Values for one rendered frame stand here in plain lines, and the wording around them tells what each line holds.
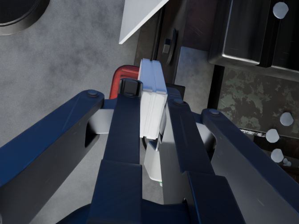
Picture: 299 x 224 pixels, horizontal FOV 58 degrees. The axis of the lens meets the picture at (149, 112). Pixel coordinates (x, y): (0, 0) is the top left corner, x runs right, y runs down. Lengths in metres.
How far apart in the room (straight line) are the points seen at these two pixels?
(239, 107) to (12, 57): 0.89
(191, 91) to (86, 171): 0.74
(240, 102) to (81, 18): 0.80
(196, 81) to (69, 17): 0.78
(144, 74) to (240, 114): 0.30
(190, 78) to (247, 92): 0.09
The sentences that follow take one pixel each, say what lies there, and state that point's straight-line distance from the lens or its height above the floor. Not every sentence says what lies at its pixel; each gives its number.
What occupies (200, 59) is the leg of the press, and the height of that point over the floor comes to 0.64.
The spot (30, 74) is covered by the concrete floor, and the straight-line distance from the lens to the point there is 1.12.
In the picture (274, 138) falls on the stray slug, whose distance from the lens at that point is 0.48.
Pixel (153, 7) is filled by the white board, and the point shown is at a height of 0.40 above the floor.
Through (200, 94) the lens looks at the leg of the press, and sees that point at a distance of 0.44.
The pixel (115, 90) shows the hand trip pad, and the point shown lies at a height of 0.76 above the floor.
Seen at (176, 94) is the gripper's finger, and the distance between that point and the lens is 0.17.
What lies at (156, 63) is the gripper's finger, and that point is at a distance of 0.20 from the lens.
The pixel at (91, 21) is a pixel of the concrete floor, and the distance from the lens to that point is 1.12.
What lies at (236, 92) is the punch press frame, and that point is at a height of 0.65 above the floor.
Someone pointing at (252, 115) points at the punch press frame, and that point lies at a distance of 0.47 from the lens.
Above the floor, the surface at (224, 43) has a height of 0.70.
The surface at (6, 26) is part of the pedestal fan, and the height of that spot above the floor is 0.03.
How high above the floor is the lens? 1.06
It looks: 84 degrees down
